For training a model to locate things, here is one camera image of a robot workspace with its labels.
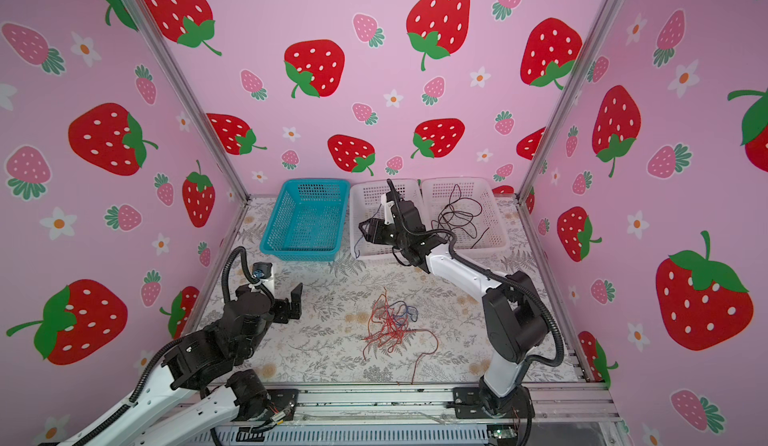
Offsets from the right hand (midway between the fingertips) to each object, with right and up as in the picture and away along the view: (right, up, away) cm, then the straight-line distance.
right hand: (363, 224), depth 84 cm
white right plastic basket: (+37, +6, +34) cm, 51 cm away
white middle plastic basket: (-3, +8, +31) cm, 32 cm away
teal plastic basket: (-24, +2, +29) cm, 38 cm away
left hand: (-18, -15, -13) cm, 26 cm away
